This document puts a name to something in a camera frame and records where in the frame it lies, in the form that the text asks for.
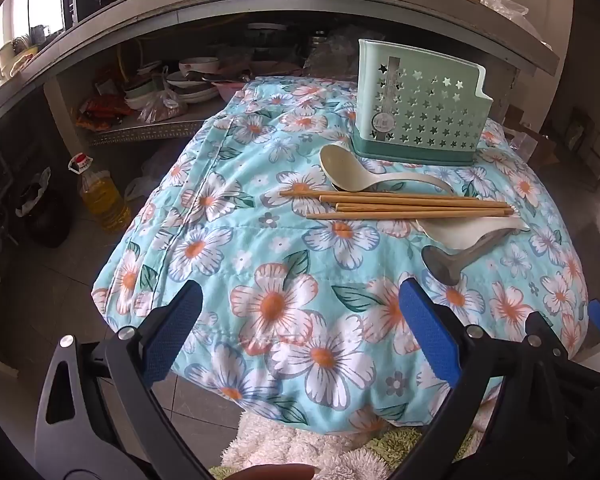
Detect metal spoon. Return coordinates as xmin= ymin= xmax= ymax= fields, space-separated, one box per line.
xmin=421 ymin=230 xmax=523 ymax=287

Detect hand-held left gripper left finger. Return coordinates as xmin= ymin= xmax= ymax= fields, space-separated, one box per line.
xmin=34 ymin=279 xmax=216 ymax=480

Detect green-rimmed white bowl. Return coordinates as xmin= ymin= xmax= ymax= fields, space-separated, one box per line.
xmin=124 ymin=80 xmax=162 ymax=110

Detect black trash bag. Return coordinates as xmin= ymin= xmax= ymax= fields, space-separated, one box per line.
xmin=15 ymin=167 xmax=73 ymax=248

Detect orange snack packets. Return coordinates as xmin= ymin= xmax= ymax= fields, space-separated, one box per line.
xmin=75 ymin=94 xmax=137 ymax=132

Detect white plastic spoon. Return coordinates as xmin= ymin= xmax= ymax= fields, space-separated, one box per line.
xmin=412 ymin=215 xmax=531 ymax=252

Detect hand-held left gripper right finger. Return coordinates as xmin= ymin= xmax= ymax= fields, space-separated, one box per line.
xmin=397 ymin=275 xmax=571 ymax=480

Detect green star-holed utensil basket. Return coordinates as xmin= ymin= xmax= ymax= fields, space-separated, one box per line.
xmin=351 ymin=39 xmax=493 ymax=167

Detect white plastic bag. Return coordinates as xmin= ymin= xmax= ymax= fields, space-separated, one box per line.
xmin=125 ymin=157 xmax=178 ymax=201

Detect window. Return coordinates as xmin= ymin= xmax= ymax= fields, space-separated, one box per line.
xmin=0 ymin=0 xmax=66 ymax=83

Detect person's bare leg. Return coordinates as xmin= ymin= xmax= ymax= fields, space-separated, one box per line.
xmin=237 ymin=464 xmax=317 ymax=480

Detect stack of white plates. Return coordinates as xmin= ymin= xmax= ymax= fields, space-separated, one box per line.
xmin=165 ymin=71 xmax=221 ymax=103

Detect cooking oil bottle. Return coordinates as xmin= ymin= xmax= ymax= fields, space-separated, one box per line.
xmin=69 ymin=154 xmax=132 ymax=233

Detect floral blanket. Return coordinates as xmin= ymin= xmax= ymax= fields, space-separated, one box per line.
xmin=91 ymin=76 xmax=590 ymax=436

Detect cream plastic spoon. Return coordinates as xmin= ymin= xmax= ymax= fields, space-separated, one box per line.
xmin=319 ymin=144 xmax=456 ymax=197

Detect wooden chopstick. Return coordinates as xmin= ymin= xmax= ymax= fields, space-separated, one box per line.
xmin=305 ymin=209 xmax=508 ymax=221
xmin=319 ymin=194 xmax=515 ymax=210
xmin=279 ymin=189 xmax=481 ymax=202
xmin=334 ymin=202 xmax=515 ymax=216

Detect plastic bag of food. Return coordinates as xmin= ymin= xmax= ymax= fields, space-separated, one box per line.
xmin=142 ymin=87 xmax=188 ymax=123

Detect crumpled clear plastic bag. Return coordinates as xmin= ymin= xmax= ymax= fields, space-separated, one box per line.
xmin=305 ymin=27 xmax=361 ymax=78

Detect pink bowl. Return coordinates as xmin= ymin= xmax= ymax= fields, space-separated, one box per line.
xmin=217 ymin=81 xmax=247 ymax=103

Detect fluffy white and green rug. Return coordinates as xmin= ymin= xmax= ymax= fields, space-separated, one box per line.
xmin=210 ymin=400 xmax=486 ymax=480

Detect metal shelf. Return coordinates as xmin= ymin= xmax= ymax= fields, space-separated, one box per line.
xmin=87 ymin=119 xmax=216 ymax=148

